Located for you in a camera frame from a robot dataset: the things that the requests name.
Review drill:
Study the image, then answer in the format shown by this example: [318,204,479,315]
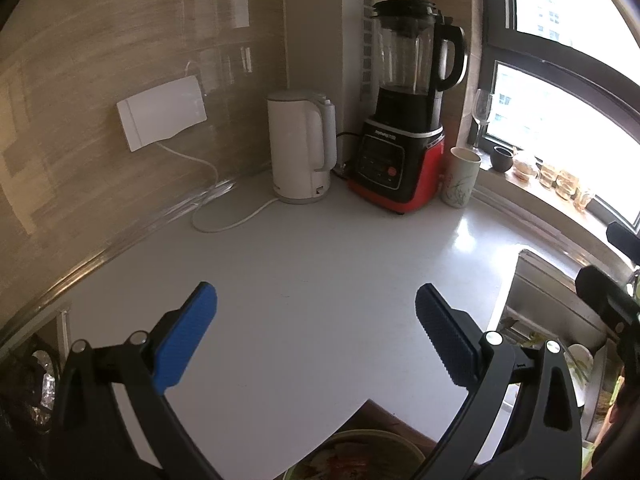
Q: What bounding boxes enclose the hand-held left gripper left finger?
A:
[50,281,223,480]

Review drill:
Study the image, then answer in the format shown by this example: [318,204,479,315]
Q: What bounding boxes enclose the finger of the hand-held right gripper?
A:
[606,221,640,257]
[575,265,640,337]

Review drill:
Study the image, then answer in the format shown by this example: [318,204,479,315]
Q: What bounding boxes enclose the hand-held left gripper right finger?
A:
[415,282,586,480]

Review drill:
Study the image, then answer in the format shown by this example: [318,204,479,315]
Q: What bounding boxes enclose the green bin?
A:
[282,429,427,480]

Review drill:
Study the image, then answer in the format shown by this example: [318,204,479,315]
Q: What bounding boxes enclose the steel sink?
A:
[487,247,640,461]

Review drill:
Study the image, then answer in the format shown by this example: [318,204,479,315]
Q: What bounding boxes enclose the dark tea cup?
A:
[490,146,514,172]

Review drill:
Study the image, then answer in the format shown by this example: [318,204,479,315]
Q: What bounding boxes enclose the black stove with foil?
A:
[0,310,67,461]

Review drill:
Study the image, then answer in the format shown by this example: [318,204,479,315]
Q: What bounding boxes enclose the white patterned cup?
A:
[440,146,482,209]

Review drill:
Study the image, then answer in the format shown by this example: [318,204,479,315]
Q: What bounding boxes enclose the window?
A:
[480,0,640,241]

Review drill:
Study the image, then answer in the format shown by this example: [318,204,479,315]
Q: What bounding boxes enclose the red and black blender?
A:
[347,0,469,216]

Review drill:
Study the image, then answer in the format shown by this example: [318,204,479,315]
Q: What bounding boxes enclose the wine glass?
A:
[471,89,495,154]

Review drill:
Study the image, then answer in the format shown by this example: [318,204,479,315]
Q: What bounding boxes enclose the white electric kettle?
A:
[266,89,337,205]

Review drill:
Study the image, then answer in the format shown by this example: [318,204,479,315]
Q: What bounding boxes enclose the white vent grille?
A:
[360,0,376,94]

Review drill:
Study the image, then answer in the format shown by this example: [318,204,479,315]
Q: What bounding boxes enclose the white power cable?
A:
[154,141,281,234]

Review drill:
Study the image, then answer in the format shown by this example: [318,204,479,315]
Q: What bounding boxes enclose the black power cable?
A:
[335,132,359,179]

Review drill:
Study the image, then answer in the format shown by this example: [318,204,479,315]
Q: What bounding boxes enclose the white wall socket cover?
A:
[116,75,209,152]

